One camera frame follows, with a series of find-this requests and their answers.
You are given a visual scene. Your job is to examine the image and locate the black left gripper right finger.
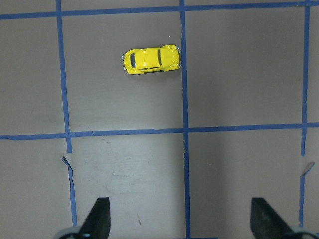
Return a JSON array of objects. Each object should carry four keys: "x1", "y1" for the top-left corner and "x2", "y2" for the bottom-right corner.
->
[{"x1": 250, "y1": 198, "x2": 294, "y2": 239}]

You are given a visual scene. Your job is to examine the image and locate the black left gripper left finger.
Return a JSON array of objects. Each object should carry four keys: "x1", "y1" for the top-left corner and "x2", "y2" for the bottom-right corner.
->
[{"x1": 78, "y1": 197, "x2": 111, "y2": 239}]

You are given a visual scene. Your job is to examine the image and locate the yellow toy beetle car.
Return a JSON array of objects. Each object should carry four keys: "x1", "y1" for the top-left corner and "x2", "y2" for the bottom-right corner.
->
[{"x1": 122, "y1": 44, "x2": 182, "y2": 75}]

